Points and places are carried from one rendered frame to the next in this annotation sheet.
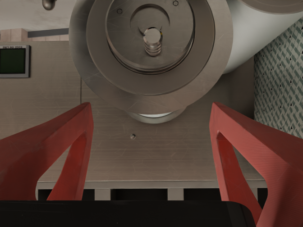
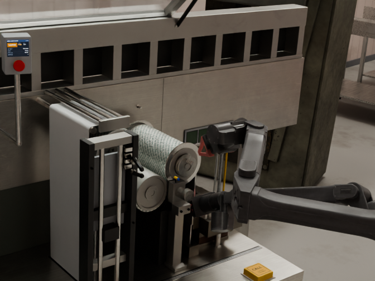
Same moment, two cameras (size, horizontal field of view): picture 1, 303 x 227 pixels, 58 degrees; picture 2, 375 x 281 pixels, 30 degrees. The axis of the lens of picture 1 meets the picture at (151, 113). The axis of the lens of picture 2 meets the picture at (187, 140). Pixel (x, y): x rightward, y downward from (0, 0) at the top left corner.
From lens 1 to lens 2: 2.06 m
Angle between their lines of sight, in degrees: 41
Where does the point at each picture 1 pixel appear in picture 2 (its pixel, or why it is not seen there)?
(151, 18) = (187, 168)
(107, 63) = (193, 154)
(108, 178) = (150, 81)
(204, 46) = (172, 163)
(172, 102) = (179, 146)
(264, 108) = not seen: hidden behind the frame
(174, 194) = (118, 76)
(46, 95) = (177, 121)
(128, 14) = (191, 167)
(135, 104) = (188, 144)
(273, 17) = (153, 174)
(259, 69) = not seen: hidden behind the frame
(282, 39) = not seen: hidden behind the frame
